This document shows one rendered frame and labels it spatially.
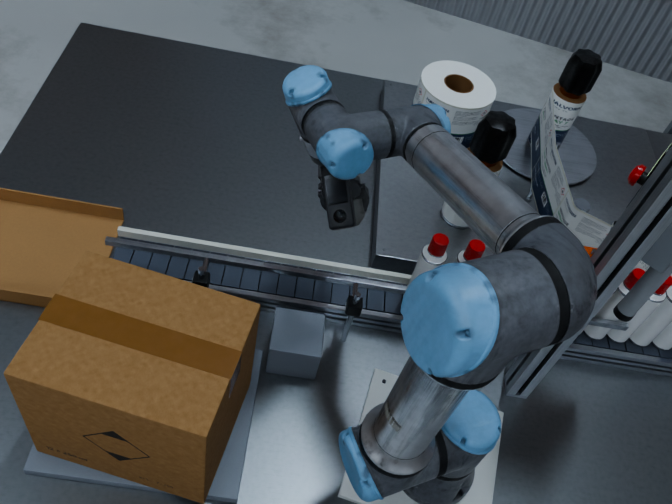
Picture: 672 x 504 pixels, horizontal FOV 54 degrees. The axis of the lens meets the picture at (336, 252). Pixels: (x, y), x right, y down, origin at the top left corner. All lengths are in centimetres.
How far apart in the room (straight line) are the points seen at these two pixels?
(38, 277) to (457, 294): 101
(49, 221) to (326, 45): 240
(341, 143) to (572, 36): 339
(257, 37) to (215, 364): 283
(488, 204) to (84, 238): 95
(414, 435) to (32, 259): 92
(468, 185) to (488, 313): 26
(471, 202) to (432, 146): 13
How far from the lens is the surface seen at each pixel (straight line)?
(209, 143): 176
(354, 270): 142
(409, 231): 157
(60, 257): 152
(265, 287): 140
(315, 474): 127
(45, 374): 103
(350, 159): 98
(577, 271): 77
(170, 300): 108
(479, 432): 111
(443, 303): 69
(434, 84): 177
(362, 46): 377
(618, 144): 210
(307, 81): 105
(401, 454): 100
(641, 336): 158
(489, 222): 87
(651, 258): 113
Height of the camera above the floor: 200
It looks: 49 degrees down
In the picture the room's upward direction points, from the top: 15 degrees clockwise
